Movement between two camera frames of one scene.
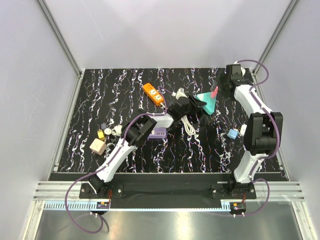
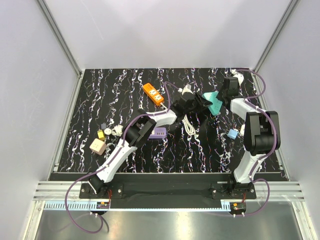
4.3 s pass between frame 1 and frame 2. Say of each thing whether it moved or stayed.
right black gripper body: moved
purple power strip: stayed
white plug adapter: stayed
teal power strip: moved
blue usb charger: stayed
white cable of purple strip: stayed
